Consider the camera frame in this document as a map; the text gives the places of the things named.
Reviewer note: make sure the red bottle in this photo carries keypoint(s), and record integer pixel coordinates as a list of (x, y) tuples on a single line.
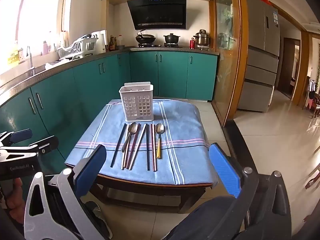
[(192, 43)]

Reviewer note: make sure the white plastic utensil basket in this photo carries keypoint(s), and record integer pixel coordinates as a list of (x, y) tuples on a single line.
[(136, 105)]

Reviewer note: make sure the white dish rack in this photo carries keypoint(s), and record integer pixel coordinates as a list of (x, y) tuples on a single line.
[(80, 46)]

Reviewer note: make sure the white plastic bottle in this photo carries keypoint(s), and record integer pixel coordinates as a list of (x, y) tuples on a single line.
[(63, 38)]

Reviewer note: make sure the teal base cabinet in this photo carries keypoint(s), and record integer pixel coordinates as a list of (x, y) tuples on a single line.
[(75, 87), (175, 72)]

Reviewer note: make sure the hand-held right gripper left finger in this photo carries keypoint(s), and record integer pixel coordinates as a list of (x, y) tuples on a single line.
[(90, 170)]

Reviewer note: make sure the black chopstick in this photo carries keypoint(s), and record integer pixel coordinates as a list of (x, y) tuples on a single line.
[(147, 150), (118, 145)]

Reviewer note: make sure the white kitchen appliance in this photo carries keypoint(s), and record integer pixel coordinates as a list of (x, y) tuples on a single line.
[(101, 42)]

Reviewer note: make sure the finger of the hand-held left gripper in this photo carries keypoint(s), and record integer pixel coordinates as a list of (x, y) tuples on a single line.
[(45, 145), (21, 135)]

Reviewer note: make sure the person's left hand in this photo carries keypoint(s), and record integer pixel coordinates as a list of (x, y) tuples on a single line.
[(16, 195)]

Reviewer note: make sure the person's dark trouser leg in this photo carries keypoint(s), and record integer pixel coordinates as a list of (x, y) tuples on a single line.
[(200, 220)]

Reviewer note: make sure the black range hood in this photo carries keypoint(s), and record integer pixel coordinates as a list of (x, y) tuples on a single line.
[(157, 12)]

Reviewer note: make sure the metal sink faucet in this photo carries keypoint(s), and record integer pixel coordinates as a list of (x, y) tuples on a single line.
[(30, 57)]

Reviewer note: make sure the dark wooden door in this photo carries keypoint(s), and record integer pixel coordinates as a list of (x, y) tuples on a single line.
[(287, 67)]

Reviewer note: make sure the yellow box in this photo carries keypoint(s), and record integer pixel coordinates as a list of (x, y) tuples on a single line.
[(13, 57)]

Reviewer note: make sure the dark wooden table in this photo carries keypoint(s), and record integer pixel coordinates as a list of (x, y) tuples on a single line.
[(140, 187)]

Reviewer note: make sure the blue striped towel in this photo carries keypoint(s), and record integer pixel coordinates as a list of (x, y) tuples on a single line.
[(180, 130)]

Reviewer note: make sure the red chopstick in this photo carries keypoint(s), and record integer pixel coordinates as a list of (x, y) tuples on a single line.
[(135, 138), (152, 150)]

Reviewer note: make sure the clear oil bottle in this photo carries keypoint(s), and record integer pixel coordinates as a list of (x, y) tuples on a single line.
[(120, 41)]

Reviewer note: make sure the black wok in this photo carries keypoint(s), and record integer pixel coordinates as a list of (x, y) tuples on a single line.
[(146, 39)]

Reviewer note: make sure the stainless steel stock pot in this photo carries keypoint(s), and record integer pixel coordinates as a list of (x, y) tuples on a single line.
[(202, 40)]

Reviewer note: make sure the silver metal spoon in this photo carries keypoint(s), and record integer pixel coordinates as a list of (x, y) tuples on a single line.
[(132, 129)]

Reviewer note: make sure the wooden framed glass door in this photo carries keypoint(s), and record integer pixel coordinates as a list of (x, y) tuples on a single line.
[(225, 55)]

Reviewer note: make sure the black cooking pot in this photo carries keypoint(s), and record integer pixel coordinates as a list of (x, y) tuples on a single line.
[(172, 38)]

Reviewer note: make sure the pink bottle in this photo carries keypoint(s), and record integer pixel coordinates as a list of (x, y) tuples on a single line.
[(45, 48)]

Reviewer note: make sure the person's black shoe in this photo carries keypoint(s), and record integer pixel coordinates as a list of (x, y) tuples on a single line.
[(97, 217)]

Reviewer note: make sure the dark sauce bottles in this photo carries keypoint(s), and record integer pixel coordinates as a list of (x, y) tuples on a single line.
[(112, 43)]

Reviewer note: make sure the kitchen window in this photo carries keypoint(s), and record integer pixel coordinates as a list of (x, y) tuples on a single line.
[(37, 17)]

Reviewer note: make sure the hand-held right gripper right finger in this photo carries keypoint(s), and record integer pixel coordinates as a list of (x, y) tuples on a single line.
[(225, 172)]

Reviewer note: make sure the gas stove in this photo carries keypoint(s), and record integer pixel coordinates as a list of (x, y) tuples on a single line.
[(160, 45)]

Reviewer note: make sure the grey refrigerator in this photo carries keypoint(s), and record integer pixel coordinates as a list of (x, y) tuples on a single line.
[(260, 55)]

